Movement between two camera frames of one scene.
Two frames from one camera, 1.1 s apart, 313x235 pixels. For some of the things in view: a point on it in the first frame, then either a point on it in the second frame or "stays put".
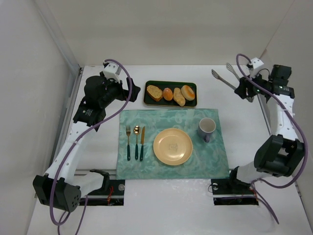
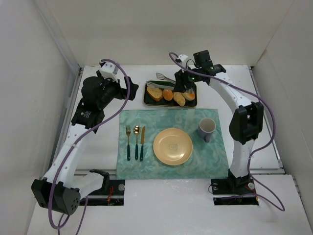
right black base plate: (232, 192) stays put
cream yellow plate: (172, 146) stays put
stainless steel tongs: (231, 68) to (161, 77)
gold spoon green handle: (137, 130) stays put
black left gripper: (125, 88) stays put
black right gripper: (244, 87) to (182, 80)
